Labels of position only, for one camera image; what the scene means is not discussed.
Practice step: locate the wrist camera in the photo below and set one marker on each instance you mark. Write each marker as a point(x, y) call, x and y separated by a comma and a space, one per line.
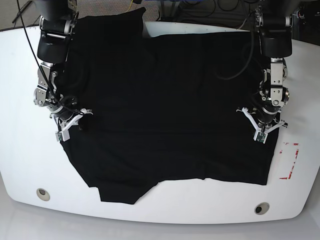
point(62, 135)
point(260, 136)

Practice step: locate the right table grommet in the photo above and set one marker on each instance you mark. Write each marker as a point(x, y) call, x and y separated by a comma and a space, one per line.
point(262, 208)

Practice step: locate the table grommet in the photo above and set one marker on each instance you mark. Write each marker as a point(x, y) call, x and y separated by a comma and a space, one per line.
point(262, 208)
point(43, 194)

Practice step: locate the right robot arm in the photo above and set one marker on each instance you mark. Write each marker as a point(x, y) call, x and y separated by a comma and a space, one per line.
point(59, 87)

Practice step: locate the black t-shirt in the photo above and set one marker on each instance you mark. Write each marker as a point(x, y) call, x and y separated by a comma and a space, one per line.
point(164, 108)

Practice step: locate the left table grommet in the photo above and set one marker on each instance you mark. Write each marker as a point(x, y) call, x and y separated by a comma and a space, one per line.
point(43, 194)

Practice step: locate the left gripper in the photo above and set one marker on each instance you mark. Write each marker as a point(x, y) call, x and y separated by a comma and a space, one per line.
point(263, 120)

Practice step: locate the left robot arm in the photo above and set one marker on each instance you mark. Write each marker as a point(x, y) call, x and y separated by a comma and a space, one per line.
point(273, 22)

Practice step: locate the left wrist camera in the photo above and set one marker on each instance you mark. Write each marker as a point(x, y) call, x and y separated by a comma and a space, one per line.
point(260, 136)

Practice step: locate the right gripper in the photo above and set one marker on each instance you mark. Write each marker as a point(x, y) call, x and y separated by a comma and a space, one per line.
point(70, 114)

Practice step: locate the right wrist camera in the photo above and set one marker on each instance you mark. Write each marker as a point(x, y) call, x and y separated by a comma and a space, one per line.
point(62, 135)

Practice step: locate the red tape rectangle marking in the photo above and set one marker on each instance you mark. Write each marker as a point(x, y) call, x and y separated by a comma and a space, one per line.
point(287, 159)

